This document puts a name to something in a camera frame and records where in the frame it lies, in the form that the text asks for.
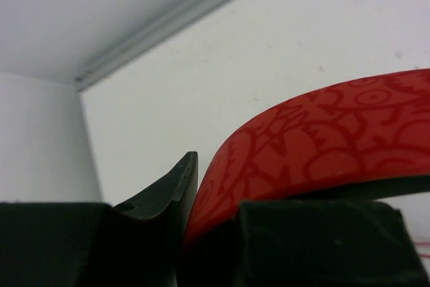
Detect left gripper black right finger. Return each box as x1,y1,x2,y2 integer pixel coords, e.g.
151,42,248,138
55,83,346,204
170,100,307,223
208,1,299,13
177,200,429,286

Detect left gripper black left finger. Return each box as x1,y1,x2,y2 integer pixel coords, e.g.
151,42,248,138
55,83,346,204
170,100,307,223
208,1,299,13
1,151,198,286

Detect red headphones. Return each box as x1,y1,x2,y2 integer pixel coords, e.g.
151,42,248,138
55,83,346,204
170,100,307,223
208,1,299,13
184,69,429,246

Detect aluminium table frame rail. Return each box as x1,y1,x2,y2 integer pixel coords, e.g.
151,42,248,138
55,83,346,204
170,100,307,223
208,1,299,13
75,0,232,92

